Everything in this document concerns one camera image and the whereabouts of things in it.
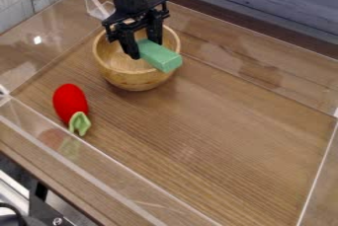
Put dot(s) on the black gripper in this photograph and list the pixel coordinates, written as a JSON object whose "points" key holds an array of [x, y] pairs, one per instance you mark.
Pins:
{"points": [[149, 14]]}

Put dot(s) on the green rectangular block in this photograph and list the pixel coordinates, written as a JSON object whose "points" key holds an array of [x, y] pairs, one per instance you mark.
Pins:
{"points": [[161, 57]]}

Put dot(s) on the light wooden bowl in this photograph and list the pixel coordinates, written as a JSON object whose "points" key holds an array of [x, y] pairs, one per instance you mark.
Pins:
{"points": [[130, 74]]}

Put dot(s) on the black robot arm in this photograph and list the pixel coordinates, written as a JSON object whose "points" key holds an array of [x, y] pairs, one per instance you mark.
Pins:
{"points": [[135, 15]]}

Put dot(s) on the red felt strawberry toy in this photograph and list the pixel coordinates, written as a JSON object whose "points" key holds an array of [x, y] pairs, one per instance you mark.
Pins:
{"points": [[71, 108]]}

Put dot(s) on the clear acrylic front barrier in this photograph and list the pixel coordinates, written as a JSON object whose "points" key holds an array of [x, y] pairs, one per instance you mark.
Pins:
{"points": [[109, 192]]}

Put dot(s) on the clear acrylic corner bracket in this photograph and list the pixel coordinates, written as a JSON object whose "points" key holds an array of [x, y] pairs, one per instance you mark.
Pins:
{"points": [[99, 10]]}

